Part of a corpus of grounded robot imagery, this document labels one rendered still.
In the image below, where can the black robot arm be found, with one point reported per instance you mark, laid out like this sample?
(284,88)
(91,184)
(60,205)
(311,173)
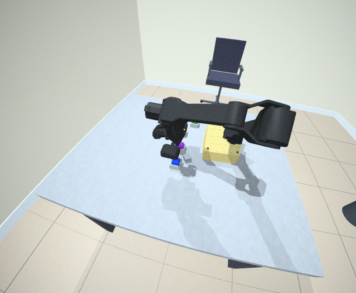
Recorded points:
(272,127)

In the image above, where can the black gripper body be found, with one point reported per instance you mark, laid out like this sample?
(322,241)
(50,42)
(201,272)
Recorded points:
(175,135)

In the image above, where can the blue button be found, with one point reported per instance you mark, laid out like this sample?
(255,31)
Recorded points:
(175,164)

